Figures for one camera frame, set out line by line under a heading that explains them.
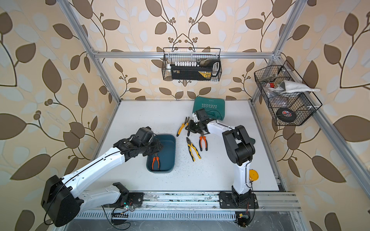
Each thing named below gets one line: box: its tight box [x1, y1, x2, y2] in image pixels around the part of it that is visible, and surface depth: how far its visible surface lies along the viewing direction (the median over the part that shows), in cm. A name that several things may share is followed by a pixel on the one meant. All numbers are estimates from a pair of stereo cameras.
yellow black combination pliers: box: [185, 137, 202, 162], surface depth 95 cm
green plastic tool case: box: [192, 96, 226, 121], surface depth 114 cm
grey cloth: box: [268, 80, 321, 94], surface depth 63 cm
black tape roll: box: [276, 107, 297, 123], surface depth 73 cm
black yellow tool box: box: [171, 61, 213, 81], surface depth 86 cm
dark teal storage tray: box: [145, 133, 176, 174], surface depth 88 cm
